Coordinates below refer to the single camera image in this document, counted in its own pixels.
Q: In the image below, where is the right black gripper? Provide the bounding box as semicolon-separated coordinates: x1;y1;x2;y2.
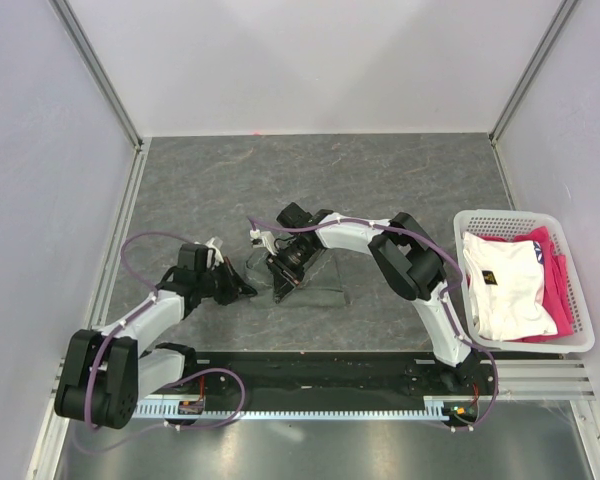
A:
265;240;317;303

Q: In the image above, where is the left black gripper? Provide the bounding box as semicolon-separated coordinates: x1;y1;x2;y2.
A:
196;257;255;306

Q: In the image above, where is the grey cloth napkin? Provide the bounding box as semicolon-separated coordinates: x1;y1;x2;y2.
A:
244;249;347;309

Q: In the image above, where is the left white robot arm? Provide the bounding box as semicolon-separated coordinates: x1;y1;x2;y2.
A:
54;239;257;429

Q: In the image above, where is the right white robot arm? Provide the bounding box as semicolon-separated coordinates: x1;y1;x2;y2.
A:
266;203;479;394

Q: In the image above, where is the white plastic basket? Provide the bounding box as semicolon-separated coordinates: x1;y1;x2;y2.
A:
454;209;595;354

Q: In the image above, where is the white cloth in basket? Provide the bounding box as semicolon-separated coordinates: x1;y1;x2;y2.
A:
463;232;558;342

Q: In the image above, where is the pink cloth in basket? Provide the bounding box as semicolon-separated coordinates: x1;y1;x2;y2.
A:
514;227;574;343

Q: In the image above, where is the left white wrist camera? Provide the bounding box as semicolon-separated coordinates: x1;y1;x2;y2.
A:
205;237;224;269

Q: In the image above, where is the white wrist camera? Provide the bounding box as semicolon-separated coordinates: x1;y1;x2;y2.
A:
249;228;278;255
205;237;224;269

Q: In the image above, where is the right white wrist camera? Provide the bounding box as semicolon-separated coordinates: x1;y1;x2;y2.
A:
249;228;278;255

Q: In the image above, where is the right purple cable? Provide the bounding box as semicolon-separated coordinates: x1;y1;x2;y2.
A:
247;215;501;434

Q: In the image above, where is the purple cable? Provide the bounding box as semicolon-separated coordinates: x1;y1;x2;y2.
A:
72;232;246;455
247;215;501;434

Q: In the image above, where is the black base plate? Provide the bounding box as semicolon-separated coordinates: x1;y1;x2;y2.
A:
159;351;496;400

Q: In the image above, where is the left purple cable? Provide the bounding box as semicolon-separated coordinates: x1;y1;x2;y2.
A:
72;232;246;455

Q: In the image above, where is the slotted cable duct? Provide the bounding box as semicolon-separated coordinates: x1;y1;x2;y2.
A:
132;395;474;422

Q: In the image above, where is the left aluminium frame post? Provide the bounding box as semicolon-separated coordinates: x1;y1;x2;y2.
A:
49;0;144;151

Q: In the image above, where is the aluminium frame post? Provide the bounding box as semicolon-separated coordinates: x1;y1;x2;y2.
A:
488;0;581;144
49;0;144;151

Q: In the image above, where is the right aluminium frame post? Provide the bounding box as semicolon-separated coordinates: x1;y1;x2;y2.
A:
488;0;581;144

